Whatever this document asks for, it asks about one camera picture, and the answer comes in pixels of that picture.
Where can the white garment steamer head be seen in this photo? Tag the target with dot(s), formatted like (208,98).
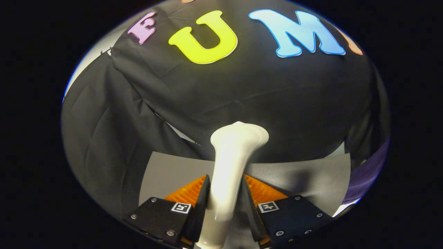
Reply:
(228,166)

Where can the black backdrop cloth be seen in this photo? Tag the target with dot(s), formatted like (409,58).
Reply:
(242,90)

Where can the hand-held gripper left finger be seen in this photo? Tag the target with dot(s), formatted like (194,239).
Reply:
(202,207)

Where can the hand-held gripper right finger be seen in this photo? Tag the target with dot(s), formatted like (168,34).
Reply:
(250,211)

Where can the grey drawer cabinet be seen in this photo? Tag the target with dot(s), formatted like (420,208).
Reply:
(166,173)

